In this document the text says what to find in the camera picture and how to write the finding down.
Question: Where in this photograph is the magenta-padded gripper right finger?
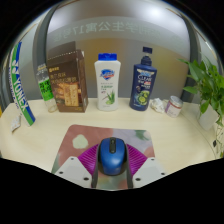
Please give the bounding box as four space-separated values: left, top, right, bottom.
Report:
125 143 167 189

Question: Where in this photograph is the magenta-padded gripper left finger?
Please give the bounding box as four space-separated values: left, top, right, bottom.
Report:
53 143 100 189

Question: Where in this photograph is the blue computer mouse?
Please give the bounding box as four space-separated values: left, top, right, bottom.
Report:
97 136 129 177

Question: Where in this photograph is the floral pink mouse pad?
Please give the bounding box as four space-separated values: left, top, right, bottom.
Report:
50 124 156 191

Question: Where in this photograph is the crumpled white tissue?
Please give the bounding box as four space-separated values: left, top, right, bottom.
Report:
149 97 168 114

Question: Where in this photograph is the small jar pink label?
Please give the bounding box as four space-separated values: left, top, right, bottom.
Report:
164 95 184 118

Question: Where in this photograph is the small white tag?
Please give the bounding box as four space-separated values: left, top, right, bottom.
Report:
10 113 23 133

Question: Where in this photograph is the dark blue pump shampoo bottle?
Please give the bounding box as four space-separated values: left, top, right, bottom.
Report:
129 46 158 112

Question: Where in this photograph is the clear bottle green label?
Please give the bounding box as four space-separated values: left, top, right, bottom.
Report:
35 63 58 113

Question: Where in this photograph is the brown cardboard box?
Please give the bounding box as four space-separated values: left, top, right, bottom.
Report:
45 40 89 113

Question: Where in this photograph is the white bottle blue cap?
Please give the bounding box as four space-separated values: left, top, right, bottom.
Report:
94 52 122 112

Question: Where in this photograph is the green potted plant white pot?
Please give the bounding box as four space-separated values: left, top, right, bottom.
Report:
178 56 224 158

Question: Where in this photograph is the green white blue tube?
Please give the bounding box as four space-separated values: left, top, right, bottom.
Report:
8 41 37 127

